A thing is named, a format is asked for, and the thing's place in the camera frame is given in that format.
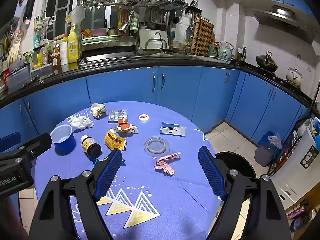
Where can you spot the green drainer tray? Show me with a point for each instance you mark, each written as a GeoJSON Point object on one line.
{"type": "Point", "coordinates": [100, 40]}

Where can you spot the group of condiment jars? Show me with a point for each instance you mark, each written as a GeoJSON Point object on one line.
{"type": "Point", "coordinates": [45, 55]}

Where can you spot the steel kitchen faucet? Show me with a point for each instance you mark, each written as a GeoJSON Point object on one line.
{"type": "Point", "coordinates": [137, 37]}

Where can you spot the white ceramic pot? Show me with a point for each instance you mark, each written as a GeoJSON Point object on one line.
{"type": "Point", "coordinates": [295, 76]}

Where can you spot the black trash bin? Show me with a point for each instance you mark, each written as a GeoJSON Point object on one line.
{"type": "Point", "coordinates": [237, 165]}

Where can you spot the brown medicine bottle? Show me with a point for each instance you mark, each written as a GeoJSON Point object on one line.
{"type": "Point", "coordinates": [91, 147]}

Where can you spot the crushed yellow box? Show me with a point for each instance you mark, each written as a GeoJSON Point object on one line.
{"type": "Point", "coordinates": [113, 140]}

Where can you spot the dark oil bottle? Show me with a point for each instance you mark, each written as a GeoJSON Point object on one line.
{"type": "Point", "coordinates": [243, 56]}

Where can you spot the mint green kettle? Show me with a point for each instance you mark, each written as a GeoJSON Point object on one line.
{"type": "Point", "coordinates": [225, 53]}

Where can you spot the paper wad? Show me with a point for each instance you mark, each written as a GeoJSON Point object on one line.
{"type": "Point", "coordinates": [97, 110]}

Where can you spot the white floor appliance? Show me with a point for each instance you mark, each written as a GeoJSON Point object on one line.
{"type": "Point", "coordinates": [295, 175]}

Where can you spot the checked hanging towel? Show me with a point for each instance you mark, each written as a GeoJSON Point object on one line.
{"type": "Point", "coordinates": [45, 25]}

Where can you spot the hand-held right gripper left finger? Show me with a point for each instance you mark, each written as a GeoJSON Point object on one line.
{"type": "Point", "coordinates": [110, 172]}

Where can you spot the dark blue floor bottle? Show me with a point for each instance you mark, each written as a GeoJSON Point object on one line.
{"type": "Point", "coordinates": [301, 221]}

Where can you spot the hanging strainer ladle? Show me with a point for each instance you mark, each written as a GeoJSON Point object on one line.
{"type": "Point", "coordinates": [189, 31]}

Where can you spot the blue printed tablecloth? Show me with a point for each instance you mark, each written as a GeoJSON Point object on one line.
{"type": "Point", "coordinates": [155, 192]}

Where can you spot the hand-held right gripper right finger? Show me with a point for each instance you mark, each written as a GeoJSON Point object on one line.
{"type": "Point", "coordinates": [212, 172]}

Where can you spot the dark wok with lid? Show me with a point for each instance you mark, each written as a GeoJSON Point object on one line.
{"type": "Point", "coordinates": [267, 63]}

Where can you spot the steel range hood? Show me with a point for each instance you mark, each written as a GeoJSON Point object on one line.
{"type": "Point", "coordinates": [282, 15]}

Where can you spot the small white round tin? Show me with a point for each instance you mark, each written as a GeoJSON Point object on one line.
{"type": "Point", "coordinates": [143, 118]}

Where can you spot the kitchen window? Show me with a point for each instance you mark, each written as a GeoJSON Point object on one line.
{"type": "Point", "coordinates": [62, 10]}

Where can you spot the checkered cutting board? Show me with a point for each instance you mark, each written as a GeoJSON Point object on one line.
{"type": "Point", "coordinates": [202, 37]}

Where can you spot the white blue paper packet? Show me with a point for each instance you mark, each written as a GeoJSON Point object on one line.
{"type": "Point", "coordinates": [173, 131]}

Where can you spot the blue cup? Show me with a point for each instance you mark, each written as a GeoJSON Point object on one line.
{"type": "Point", "coordinates": [65, 145]}

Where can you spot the person's left forearm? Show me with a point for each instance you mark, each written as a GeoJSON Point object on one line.
{"type": "Point", "coordinates": [10, 220]}

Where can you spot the clear blister pack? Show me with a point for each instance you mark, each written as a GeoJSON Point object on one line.
{"type": "Point", "coordinates": [117, 115]}

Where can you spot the steel sink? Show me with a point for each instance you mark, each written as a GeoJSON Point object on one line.
{"type": "Point", "coordinates": [112, 57]}

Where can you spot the small curved filter tap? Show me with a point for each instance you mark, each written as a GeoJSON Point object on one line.
{"type": "Point", "coordinates": [163, 43]}

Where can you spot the pink paper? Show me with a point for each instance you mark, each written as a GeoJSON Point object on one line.
{"type": "Point", "coordinates": [163, 166]}

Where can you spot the clear tape roll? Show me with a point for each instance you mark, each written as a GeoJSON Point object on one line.
{"type": "Point", "coordinates": [150, 148]}

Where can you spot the green white dishcloth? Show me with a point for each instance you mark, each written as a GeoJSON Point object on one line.
{"type": "Point", "coordinates": [133, 20]}

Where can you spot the white water filter box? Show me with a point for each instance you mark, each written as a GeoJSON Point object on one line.
{"type": "Point", "coordinates": [147, 33]}

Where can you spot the white tissue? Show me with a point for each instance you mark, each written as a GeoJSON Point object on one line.
{"type": "Point", "coordinates": [80, 123]}

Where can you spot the black gas stove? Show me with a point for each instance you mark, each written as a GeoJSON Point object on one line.
{"type": "Point", "coordinates": [280, 80]}

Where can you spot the yellow detergent bottle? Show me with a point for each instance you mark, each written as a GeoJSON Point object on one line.
{"type": "Point", "coordinates": [73, 46]}

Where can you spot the black knife rail with knives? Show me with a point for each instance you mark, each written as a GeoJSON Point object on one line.
{"type": "Point", "coordinates": [193, 7]}

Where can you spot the pale rubber glove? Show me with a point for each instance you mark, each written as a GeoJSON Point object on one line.
{"type": "Point", "coordinates": [14, 51]}

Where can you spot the white plastic scoop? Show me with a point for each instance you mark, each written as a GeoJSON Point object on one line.
{"type": "Point", "coordinates": [77, 13]}

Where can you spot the white jar blue label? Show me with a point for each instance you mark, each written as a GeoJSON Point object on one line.
{"type": "Point", "coordinates": [173, 38]}

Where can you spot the orange white torn wrapper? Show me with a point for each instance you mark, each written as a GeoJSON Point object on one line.
{"type": "Point", "coordinates": [125, 128]}

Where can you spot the grey bin with blue bag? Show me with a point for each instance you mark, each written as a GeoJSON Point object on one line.
{"type": "Point", "coordinates": [266, 152]}

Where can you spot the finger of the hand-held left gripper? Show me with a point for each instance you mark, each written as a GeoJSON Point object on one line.
{"type": "Point", "coordinates": [10, 141]}
{"type": "Point", "coordinates": [37, 145]}

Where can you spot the clear plastic container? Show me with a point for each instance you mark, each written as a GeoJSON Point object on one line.
{"type": "Point", "coordinates": [17, 77]}

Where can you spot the purple box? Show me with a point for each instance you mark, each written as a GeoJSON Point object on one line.
{"type": "Point", "coordinates": [295, 212]}

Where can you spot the blue kitchen base cabinets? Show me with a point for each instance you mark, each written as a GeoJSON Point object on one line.
{"type": "Point", "coordinates": [175, 92]}

